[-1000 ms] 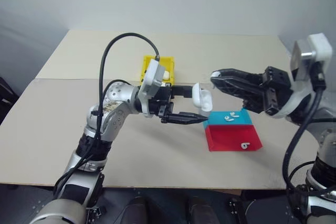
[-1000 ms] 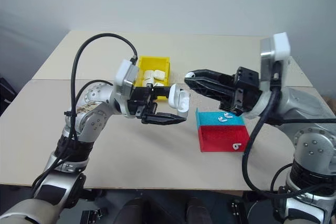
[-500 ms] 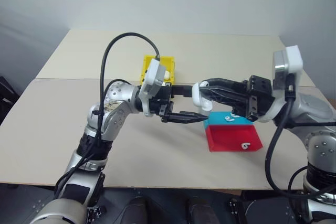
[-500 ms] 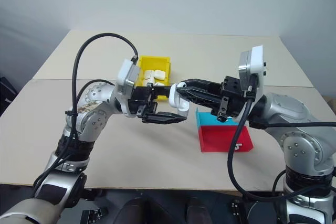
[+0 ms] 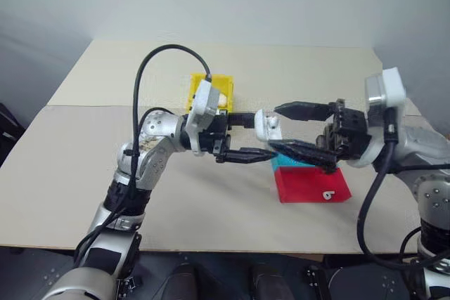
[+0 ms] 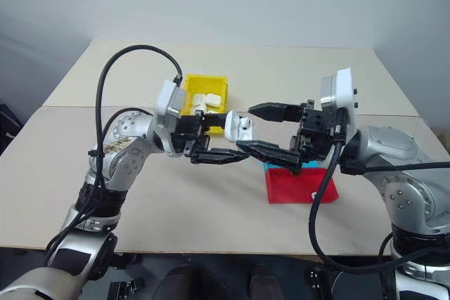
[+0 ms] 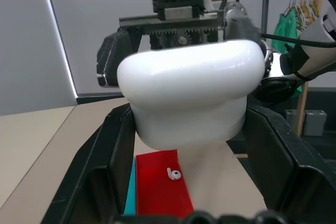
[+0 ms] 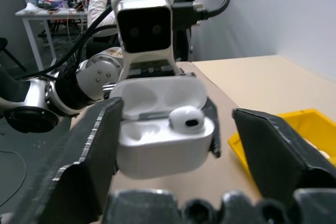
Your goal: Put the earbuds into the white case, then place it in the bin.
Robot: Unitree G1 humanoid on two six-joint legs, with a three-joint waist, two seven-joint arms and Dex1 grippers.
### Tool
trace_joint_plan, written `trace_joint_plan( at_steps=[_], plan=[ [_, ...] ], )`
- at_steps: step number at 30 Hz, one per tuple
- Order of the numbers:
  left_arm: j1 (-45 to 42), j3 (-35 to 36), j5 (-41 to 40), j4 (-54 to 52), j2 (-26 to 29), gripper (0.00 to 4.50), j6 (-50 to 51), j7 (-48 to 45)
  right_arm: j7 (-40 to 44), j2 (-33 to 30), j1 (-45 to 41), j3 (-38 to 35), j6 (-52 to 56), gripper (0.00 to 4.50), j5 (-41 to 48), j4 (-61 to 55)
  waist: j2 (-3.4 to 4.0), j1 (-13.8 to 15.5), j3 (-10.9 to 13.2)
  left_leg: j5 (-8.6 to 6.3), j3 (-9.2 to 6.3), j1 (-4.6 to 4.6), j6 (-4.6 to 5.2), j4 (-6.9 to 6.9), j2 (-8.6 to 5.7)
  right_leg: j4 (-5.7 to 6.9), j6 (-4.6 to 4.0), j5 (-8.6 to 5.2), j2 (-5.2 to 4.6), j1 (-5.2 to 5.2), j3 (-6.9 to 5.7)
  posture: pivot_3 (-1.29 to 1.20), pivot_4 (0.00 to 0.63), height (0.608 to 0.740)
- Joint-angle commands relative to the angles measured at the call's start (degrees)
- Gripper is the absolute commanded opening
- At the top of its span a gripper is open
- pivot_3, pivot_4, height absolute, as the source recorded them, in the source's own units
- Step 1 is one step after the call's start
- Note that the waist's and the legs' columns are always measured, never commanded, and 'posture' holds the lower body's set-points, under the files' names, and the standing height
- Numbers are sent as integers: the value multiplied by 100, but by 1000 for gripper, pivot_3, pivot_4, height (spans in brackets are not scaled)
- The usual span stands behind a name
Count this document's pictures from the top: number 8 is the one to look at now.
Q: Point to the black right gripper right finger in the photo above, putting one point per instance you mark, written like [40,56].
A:
[275,155]

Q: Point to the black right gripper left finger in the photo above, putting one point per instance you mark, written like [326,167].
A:
[78,192]

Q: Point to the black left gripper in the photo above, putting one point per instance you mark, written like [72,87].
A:
[157,69]

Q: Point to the white earbud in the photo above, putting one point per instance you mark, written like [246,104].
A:
[181,115]

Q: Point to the white earbud charging case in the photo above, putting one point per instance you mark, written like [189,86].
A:
[157,155]

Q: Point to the yellow plastic bin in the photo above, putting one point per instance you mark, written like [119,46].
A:
[239,142]

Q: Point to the small beige object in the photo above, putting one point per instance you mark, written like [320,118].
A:
[320,153]

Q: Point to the person in white shirt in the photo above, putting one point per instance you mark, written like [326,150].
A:
[98,6]

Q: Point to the white desk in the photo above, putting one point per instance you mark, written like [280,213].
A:
[34,15]

